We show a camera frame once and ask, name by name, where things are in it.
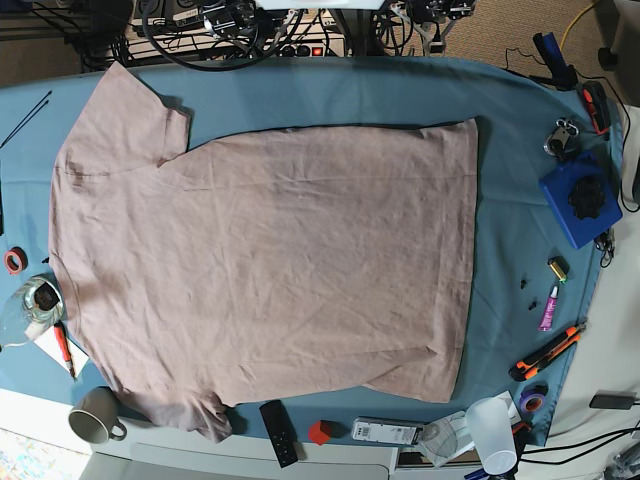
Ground yellow black battery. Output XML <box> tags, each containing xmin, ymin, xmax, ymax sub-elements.
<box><xmin>547</xmin><ymin>256</ymin><xmax>570</xmax><ymax>284</ymax></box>

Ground blue black clamp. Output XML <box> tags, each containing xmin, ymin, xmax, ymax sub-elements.
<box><xmin>529</xmin><ymin>33</ymin><xmax>578</xmax><ymax>91</ymax></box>

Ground orange black utility knife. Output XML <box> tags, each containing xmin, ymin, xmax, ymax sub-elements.
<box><xmin>509</xmin><ymin>323</ymin><xmax>587</xmax><ymax>382</ymax></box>

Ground black power strip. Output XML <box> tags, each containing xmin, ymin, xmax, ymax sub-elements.
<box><xmin>274</xmin><ymin>38</ymin><xmax>346</xmax><ymax>58</ymax></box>

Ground black power adapter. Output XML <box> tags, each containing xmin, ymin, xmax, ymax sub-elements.
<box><xmin>589</xmin><ymin>393</ymin><xmax>639</xmax><ymax>410</ymax></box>

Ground black cable ties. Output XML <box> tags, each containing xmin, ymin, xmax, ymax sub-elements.
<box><xmin>0</xmin><ymin>90</ymin><xmax>52</xmax><ymax>148</ymax></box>

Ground white barcode label box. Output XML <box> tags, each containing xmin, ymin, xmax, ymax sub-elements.
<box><xmin>351</xmin><ymin>417</ymin><xmax>425</xmax><ymax>445</ymax></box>

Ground clear plastic bag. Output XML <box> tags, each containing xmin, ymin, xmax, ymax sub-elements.
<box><xmin>1</xmin><ymin>275</ymin><xmax>64</xmax><ymax>350</ymax></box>

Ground orange black hand tool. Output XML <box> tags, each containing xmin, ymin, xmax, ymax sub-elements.
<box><xmin>582</xmin><ymin>80</ymin><xmax>611</xmax><ymax>140</ymax></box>

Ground black remote control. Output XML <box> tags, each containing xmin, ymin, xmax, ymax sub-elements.
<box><xmin>259</xmin><ymin>400</ymin><xmax>299</xmax><ymax>468</ymax></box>

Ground red tape roll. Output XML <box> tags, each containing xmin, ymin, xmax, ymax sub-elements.
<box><xmin>3</xmin><ymin>246</ymin><xmax>28</xmax><ymax>275</ymax></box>

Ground translucent plastic cup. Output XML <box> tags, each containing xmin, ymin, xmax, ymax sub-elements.
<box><xmin>465</xmin><ymin>397</ymin><xmax>517</xmax><ymax>476</ymax></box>

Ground purple tape roll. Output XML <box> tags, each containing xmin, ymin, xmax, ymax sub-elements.
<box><xmin>519</xmin><ymin>385</ymin><xmax>548</xmax><ymax>413</ymax></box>

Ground grey ceramic mug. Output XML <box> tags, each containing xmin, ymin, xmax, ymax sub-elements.
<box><xmin>68</xmin><ymin>387</ymin><xmax>127</xmax><ymax>445</ymax></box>

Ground teal table cloth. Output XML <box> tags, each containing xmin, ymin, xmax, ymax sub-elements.
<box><xmin>1</xmin><ymin>57</ymin><xmax>600</xmax><ymax>440</ymax></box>

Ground black knob on box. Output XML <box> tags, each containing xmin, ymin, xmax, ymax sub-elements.
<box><xmin>568</xmin><ymin>175</ymin><xmax>606</xmax><ymax>220</ymax></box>

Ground orange pen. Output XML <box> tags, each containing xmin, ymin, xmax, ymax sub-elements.
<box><xmin>53</xmin><ymin>321</ymin><xmax>76</xmax><ymax>381</ymax></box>

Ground red plastic cube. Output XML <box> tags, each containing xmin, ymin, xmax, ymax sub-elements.
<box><xmin>308</xmin><ymin>420</ymin><xmax>332</xmax><ymax>446</ymax></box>

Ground blue plastic box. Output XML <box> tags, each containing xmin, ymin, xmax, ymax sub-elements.
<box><xmin>539</xmin><ymin>150</ymin><xmax>622</xmax><ymax>249</ymax></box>

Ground white paper note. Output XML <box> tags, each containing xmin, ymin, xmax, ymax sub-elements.
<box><xmin>35</xmin><ymin>327</ymin><xmax>89</xmax><ymax>377</ymax></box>

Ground pinkish brown T-shirt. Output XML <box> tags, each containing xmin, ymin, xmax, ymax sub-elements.
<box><xmin>49</xmin><ymin>65</ymin><xmax>478</xmax><ymax>442</ymax></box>

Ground purple glue tube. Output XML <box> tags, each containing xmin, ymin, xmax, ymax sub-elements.
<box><xmin>538</xmin><ymin>285</ymin><xmax>559</xmax><ymax>332</ymax></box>

